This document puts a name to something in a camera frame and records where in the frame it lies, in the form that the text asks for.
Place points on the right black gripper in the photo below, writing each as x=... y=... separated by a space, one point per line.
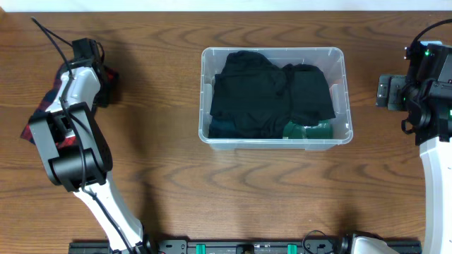
x=397 y=101

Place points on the pink printed t-shirt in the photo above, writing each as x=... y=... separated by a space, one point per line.
x=338 y=81

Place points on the green taped garment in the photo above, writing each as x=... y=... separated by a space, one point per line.
x=324 y=130

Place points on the large black garment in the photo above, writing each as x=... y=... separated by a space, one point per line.
x=262 y=98

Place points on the clear plastic storage bin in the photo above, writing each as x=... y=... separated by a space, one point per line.
x=330 y=60

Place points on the dark navy garment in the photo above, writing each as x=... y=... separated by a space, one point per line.
x=219 y=128

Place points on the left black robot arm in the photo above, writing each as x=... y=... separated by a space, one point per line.
x=74 y=151

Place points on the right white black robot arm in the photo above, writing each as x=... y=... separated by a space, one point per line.
x=425 y=94

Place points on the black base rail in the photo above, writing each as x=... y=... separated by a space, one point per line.
x=311 y=245

